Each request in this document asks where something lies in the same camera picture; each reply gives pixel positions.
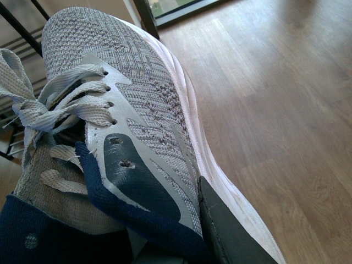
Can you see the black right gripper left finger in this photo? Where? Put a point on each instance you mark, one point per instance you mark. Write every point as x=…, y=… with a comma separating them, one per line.
x=174, y=245

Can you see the black metal shoe rack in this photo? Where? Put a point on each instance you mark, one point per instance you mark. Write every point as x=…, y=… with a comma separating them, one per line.
x=22, y=24

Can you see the right dark window frame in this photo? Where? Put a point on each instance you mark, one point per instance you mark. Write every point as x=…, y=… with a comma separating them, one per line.
x=152, y=24

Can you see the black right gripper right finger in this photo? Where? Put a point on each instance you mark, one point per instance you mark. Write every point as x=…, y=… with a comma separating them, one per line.
x=227, y=239

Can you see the grey knit sneaker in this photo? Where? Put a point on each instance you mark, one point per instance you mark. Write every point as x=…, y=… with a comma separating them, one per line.
x=113, y=142

